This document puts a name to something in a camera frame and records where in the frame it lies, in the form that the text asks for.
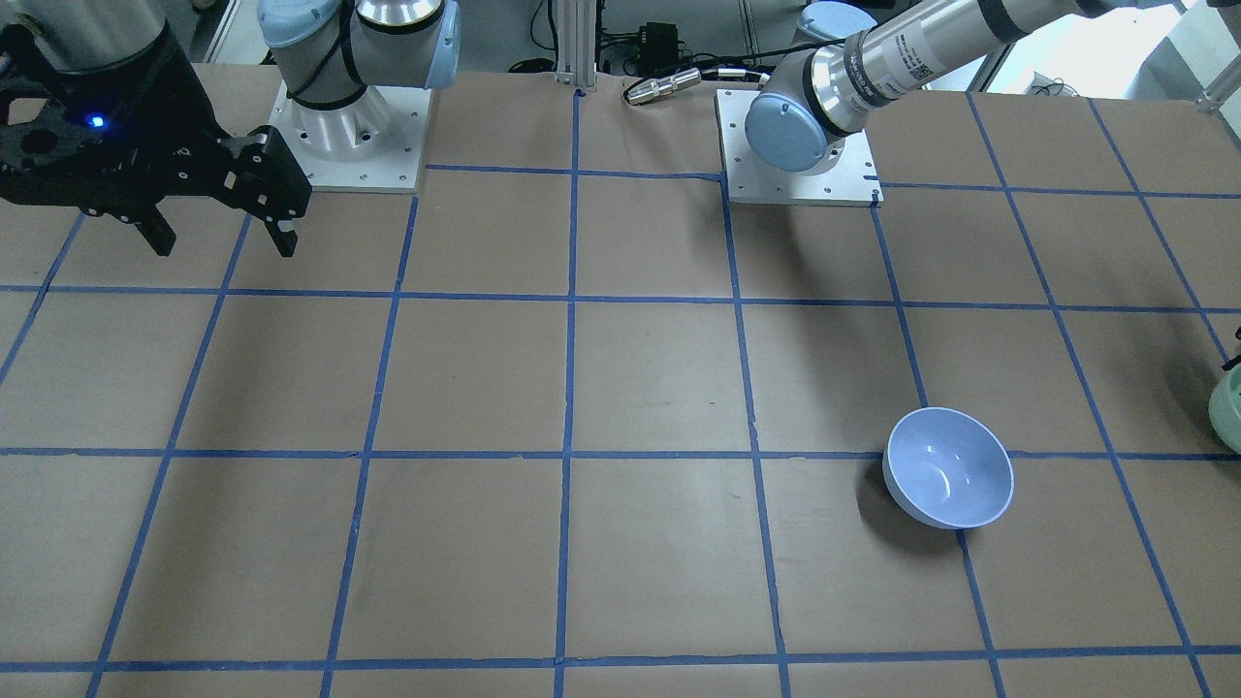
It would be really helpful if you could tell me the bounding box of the silver metal cylinder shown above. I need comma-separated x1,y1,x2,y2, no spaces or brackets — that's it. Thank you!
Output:
623,68,702,107

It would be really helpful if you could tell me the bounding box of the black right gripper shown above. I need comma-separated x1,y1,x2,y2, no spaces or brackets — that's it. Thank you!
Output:
2,19,313,258

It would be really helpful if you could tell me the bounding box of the blue bowl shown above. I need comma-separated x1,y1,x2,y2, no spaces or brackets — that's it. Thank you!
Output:
881,407,1015,530

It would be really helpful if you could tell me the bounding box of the black electronics box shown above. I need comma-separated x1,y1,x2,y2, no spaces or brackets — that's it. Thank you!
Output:
635,22,680,75

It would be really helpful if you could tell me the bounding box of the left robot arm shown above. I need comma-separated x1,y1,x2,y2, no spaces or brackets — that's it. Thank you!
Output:
745,1,1157,174

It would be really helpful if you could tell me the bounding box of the aluminium frame post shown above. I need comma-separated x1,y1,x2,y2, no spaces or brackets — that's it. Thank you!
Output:
547,1,601,92

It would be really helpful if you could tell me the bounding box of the green bowl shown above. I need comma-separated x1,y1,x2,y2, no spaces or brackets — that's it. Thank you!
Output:
1207,366,1240,455

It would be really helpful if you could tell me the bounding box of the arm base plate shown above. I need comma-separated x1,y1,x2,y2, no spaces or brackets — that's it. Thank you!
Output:
715,89,885,206
271,83,437,195

